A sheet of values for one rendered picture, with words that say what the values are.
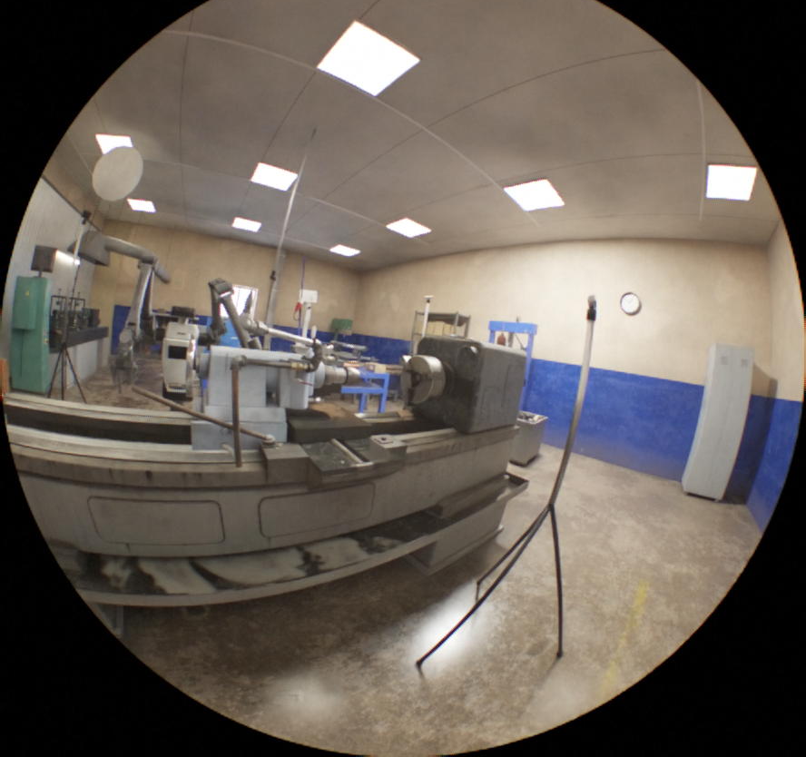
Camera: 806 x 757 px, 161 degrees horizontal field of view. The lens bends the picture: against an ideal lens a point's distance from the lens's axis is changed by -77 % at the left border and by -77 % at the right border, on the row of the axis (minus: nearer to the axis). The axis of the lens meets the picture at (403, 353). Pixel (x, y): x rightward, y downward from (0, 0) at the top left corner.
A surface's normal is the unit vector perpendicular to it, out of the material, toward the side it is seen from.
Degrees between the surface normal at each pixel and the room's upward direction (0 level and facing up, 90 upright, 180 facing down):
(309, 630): 0
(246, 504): 90
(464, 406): 90
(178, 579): 0
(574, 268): 90
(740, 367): 90
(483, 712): 0
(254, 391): 70
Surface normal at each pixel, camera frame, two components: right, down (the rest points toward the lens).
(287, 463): 0.63, 0.12
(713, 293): -0.76, -0.09
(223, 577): 0.14, -0.99
